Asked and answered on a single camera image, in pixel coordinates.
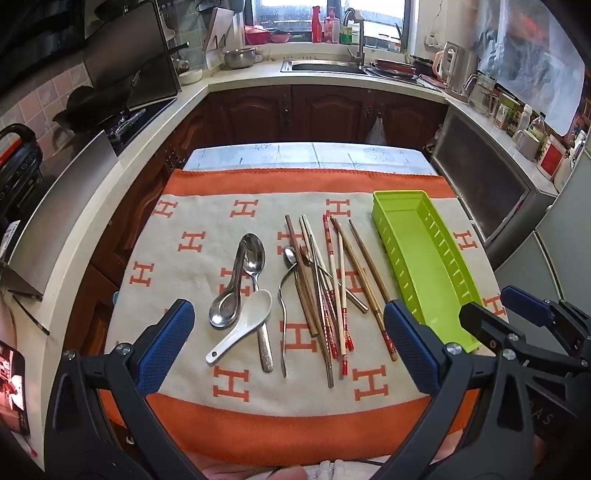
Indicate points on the red frying pan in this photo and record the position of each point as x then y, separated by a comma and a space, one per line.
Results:
395, 67

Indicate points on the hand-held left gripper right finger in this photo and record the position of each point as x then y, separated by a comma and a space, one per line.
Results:
411, 346

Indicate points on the red label jar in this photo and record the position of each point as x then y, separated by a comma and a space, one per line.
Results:
551, 159

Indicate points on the white ceramic spoon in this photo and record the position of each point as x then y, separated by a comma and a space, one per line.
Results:
256, 309

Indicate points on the white bowl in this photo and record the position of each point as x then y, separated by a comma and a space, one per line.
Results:
190, 77

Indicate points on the steel pot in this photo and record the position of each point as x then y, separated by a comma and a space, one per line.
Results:
240, 59

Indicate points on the clear plastic sheet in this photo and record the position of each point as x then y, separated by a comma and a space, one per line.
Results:
531, 55

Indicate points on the black wok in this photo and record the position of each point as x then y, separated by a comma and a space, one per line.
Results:
81, 108

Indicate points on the kitchen window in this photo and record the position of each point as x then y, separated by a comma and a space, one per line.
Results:
295, 14

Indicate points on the spice jar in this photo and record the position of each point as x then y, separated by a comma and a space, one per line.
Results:
503, 115

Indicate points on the red spray bottle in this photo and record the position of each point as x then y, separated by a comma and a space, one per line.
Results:
316, 27

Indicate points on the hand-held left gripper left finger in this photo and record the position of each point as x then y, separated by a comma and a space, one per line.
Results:
166, 341

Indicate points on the hanging plastic bag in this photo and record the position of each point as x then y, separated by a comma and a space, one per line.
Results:
376, 131

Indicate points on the steel electric kettle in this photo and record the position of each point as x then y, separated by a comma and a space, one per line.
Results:
461, 69

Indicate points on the glass teapot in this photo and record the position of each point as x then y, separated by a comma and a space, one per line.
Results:
482, 97

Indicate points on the pink plastic basin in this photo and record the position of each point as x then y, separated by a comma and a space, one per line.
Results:
256, 36

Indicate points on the pale cutting board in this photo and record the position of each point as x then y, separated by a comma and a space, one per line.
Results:
219, 32

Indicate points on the stainless steel panel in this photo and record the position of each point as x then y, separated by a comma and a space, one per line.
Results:
64, 207

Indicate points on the orange beige printed blanket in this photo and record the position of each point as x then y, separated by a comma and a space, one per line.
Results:
184, 286

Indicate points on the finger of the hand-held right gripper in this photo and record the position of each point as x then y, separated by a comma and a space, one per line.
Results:
526, 305
485, 323

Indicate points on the pink bottle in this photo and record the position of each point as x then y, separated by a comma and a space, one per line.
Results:
330, 30

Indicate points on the steel chopstick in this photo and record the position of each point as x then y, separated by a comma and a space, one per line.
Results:
328, 369

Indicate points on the light patterned tablecloth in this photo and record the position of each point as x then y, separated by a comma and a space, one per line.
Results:
300, 157

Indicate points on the small lit screen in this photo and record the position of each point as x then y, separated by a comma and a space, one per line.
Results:
11, 387

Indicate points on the plastic bottle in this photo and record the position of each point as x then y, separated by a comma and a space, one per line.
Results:
525, 120

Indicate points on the green plastic utensil tray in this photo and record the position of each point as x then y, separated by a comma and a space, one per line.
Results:
415, 240

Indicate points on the small ceramic bowl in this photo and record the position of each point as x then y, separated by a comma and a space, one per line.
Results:
280, 38

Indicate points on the person's white garment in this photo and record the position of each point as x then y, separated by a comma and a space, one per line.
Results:
332, 471

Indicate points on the dark wooden kitchen cabinets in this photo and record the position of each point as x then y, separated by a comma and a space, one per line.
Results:
300, 115

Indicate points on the large steel spoon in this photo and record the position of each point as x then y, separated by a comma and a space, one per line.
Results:
254, 256

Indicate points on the black countertop appliance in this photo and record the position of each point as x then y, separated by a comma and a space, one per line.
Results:
18, 170

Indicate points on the steel faucet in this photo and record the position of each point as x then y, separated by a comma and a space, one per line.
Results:
359, 41

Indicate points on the green bottle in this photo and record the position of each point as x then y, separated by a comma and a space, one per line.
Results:
346, 36

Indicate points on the steel soup spoon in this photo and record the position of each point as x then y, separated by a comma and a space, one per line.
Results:
224, 311

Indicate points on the steel fork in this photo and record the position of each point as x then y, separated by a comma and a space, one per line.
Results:
282, 332

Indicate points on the steel kitchen sink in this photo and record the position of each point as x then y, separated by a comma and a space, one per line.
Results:
323, 67

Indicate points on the black glass gas stove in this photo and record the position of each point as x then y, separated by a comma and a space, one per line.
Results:
143, 120

